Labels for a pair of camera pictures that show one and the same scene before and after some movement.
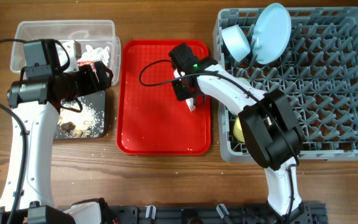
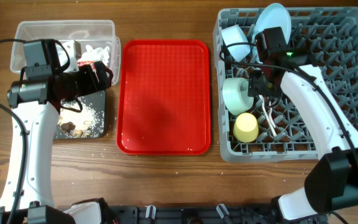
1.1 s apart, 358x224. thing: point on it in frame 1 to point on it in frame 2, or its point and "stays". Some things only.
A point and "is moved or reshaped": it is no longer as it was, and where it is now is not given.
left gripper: (91, 86) stays
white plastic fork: (190, 103) is moved or reshaped
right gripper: (180, 93) to (254, 86)
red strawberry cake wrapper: (92, 63) stays
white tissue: (95, 55) stays
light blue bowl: (236, 42) stays
